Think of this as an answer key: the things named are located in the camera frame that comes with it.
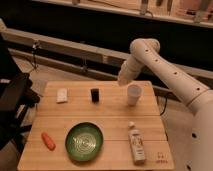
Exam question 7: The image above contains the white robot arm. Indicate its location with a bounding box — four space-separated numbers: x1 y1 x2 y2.
118 38 213 171

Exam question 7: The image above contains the black eraser block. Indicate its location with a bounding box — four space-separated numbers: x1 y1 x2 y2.
90 88 99 103

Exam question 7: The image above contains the white plastic cup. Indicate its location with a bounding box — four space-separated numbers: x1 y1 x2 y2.
127 84 142 106

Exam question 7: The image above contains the wooden folding table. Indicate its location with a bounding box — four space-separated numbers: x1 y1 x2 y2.
18 81 174 171

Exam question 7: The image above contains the white bottle with label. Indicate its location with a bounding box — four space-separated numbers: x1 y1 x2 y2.
128 121 146 165

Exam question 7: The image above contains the green ribbed bowl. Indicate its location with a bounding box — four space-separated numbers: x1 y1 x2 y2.
65 122 104 162

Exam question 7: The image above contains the orange carrot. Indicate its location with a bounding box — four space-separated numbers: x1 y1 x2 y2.
41 132 56 151

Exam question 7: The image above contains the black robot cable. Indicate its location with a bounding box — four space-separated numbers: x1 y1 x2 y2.
159 93 171 117

